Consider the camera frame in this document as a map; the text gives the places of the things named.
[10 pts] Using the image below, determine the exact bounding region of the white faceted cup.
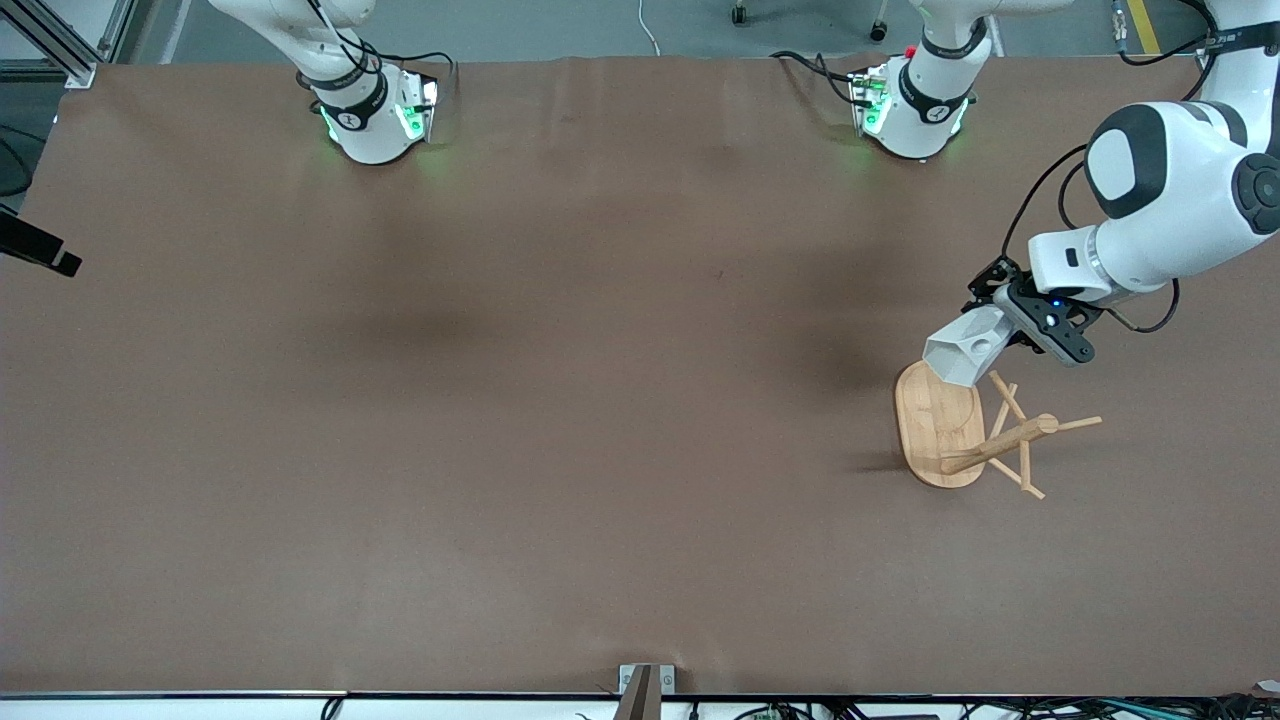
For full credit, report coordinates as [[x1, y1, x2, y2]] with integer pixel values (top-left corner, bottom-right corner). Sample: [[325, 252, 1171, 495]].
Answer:
[[922, 305, 1013, 389]]

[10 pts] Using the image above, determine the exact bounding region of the wooden cup rack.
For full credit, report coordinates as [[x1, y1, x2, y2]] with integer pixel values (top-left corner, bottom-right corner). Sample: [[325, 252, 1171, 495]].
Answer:
[[893, 360, 1103, 501]]

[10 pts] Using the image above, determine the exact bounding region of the brown table cover sheet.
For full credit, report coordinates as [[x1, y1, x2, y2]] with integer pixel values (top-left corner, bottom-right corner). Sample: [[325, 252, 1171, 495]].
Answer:
[[0, 55, 1280, 698]]

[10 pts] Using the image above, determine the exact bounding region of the aluminium frame post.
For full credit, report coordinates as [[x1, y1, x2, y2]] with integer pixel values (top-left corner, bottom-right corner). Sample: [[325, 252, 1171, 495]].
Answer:
[[0, 0, 136, 89]]

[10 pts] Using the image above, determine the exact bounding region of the black left arm base cable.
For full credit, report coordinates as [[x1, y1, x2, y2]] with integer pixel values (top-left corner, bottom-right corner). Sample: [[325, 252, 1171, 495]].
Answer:
[[770, 48, 863, 106]]

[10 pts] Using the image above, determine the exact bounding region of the black arm base cable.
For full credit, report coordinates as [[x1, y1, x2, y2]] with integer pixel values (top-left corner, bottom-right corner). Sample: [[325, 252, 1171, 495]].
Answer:
[[770, 48, 863, 106], [296, 0, 458, 96]]

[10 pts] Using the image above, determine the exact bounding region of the black right arm base cable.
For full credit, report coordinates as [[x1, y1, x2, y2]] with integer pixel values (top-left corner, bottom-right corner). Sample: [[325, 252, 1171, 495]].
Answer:
[[296, 0, 458, 96]]

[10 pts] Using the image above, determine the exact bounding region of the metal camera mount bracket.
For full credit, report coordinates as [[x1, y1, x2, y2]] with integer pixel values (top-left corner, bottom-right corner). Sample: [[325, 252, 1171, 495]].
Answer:
[[615, 663, 677, 720]]

